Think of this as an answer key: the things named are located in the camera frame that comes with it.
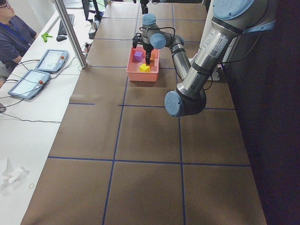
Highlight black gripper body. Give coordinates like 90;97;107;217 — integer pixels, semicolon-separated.
143;44;154;54
140;0;149;5

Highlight purple foam block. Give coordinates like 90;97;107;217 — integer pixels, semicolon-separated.
133;51;143;62

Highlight yellow foam block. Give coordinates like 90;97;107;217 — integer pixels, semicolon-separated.
139;64;150;72

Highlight orange foam block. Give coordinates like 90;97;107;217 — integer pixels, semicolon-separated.
151;52;155;61

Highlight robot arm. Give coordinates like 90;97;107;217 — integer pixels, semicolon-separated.
139;0;205;15
133;0;278;117

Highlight pink plastic bin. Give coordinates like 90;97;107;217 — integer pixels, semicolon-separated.
127;46;159;82

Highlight black keyboard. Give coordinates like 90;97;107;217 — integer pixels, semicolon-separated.
58;14;75;36

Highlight black computer mouse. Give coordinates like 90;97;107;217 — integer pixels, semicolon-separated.
56;35;67;42

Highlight far teach pendant tablet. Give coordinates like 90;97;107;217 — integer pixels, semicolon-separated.
35;49;68;73

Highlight teach pendant tablet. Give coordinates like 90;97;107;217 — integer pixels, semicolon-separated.
35;49;68;73
8;69;50;100

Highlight green plastic tool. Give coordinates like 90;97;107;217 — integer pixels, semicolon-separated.
41;32;53;43

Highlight brown paper table cover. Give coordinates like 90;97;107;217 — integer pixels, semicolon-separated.
22;2;266;225

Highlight near teach pendant tablet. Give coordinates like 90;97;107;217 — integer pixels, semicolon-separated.
8;69;50;100

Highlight seated person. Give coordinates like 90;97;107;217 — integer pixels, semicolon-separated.
0;0;40;90

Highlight crumpled white paper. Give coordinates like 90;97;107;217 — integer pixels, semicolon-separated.
0;158;30;192

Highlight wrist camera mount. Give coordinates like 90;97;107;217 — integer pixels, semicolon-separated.
132;33;144;49

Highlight black pendant cables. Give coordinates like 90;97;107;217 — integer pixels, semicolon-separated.
0;55;83;124

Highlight aluminium frame post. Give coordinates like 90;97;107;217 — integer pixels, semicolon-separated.
53;0;87;69

